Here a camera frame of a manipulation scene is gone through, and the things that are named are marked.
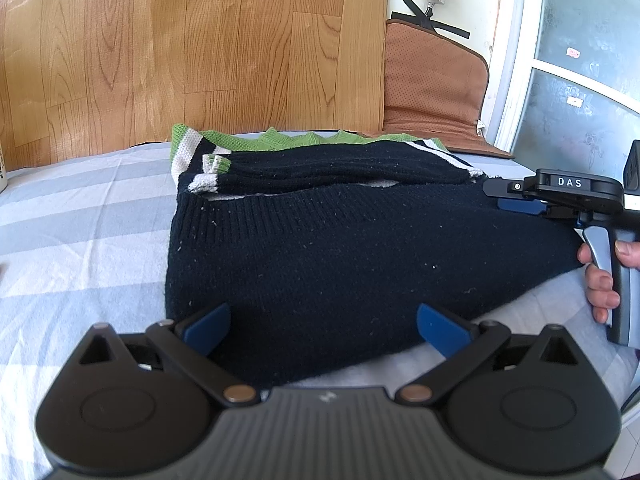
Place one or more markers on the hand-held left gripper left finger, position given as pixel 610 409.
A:
pixel 210 325

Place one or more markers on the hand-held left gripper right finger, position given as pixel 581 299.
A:
pixel 440 327

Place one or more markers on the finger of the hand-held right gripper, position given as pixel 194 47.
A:
pixel 510 186
pixel 520 206

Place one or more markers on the navy green knit sweater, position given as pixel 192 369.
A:
pixel 325 240

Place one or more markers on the person's right hand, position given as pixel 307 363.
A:
pixel 602 290

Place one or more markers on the brown perforated seat mat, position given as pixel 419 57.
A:
pixel 430 80

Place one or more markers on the frosted glass door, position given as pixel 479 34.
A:
pixel 575 50

